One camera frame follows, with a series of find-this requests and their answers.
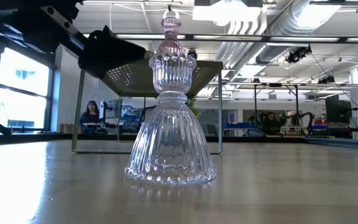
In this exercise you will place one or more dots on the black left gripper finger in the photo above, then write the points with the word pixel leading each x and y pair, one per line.
pixel 110 53

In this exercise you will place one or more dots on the pink ribbed glass candle holder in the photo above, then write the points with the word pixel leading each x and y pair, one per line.
pixel 170 42

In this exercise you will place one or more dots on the clear ribbed glass candle holder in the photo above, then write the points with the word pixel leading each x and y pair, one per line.
pixel 171 140

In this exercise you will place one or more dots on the black monitor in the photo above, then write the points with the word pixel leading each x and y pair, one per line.
pixel 337 112

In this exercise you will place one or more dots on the black aluminium table frame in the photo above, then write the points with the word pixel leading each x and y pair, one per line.
pixel 26 137

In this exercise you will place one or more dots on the black background robot arm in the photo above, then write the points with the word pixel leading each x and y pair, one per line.
pixel 304 116

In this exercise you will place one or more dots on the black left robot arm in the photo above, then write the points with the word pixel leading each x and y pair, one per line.
pixel 5 21

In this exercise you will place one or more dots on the black hanging camera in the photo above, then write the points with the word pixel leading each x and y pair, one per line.
pixel 297 54

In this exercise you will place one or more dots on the black overhead frame bar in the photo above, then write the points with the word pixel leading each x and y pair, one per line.
pixel 259 39

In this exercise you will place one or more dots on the black background table frame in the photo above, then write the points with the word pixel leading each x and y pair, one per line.
pixel 255 109

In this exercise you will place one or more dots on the silver ceiling ventilation duct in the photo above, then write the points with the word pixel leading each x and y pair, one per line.
pixel 284 25

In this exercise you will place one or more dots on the person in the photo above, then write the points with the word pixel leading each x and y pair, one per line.
pixel 270 123
pixel 89 116

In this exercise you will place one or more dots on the white ceiling light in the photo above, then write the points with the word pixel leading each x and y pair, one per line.
pixel 225 11

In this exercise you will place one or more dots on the green perforated metal shelf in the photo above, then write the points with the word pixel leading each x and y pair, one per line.
pixel 129 81

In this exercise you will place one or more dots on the green plant in white pot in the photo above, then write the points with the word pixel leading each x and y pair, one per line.
pixel 194 109

